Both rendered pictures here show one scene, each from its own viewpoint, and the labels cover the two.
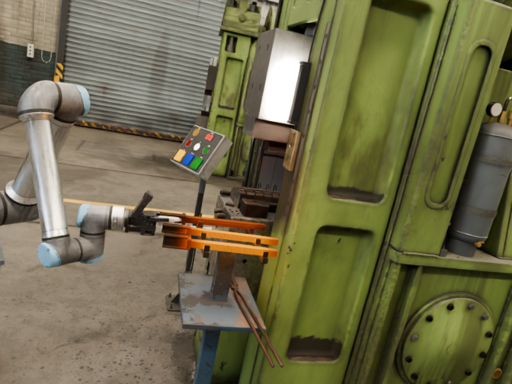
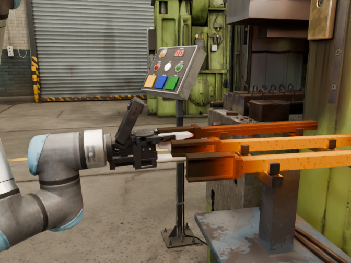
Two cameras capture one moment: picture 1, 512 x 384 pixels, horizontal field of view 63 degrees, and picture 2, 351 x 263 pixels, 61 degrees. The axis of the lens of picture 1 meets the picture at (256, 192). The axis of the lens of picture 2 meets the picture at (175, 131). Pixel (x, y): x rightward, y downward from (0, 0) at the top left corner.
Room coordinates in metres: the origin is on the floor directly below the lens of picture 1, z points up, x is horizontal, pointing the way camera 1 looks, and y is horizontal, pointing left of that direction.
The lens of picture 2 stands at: (0.84, 0.27, 1.12)
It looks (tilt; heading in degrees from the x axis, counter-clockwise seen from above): 13 degrees down; 3
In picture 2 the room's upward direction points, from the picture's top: straight up
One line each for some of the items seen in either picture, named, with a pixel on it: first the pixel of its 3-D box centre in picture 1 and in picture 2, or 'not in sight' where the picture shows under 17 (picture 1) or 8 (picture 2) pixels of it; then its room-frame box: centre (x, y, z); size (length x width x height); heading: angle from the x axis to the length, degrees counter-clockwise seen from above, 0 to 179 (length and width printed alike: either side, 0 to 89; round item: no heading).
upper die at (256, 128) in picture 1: (288, 132); (285, 10); (2.15, -0.10, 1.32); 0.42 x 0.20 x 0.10; 107
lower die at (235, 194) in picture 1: (273, 199); (278, 100); (2.15, -0.10, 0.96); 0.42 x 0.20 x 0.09; 107
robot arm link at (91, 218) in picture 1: (95, 217); (59, 153); (1.50, 0.58, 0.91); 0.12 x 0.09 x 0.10; 105
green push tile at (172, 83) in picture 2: (196, 164); (172, 83); (2.44, 0.37, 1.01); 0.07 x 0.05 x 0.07; 42
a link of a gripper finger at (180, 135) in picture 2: (169, 224); (176, 144); (1.55, 0.31, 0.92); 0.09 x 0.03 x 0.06; 102
